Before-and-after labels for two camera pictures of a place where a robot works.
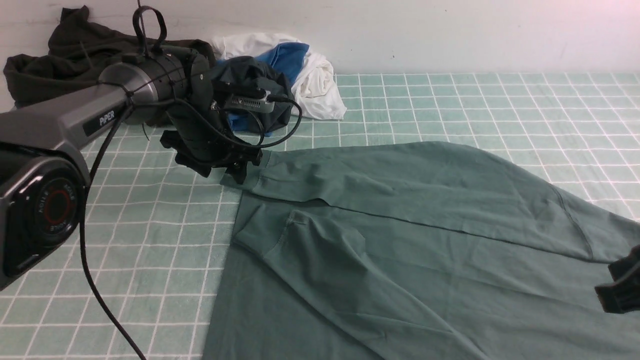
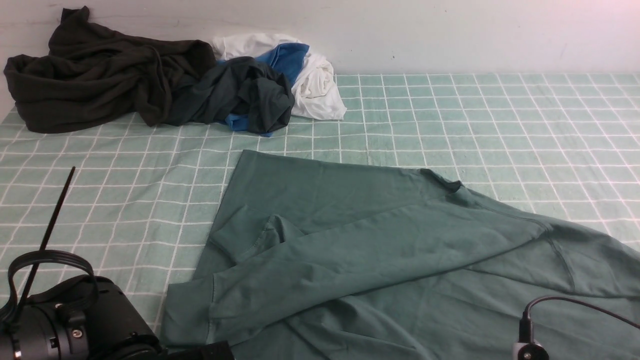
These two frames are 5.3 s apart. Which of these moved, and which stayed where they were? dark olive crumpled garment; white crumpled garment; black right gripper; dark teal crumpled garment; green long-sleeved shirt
Moved: green long-sleeved shirt; black right gripper
Stayed: white crumpled garment; dark olive crumpled garment; dark teal crumpled garment
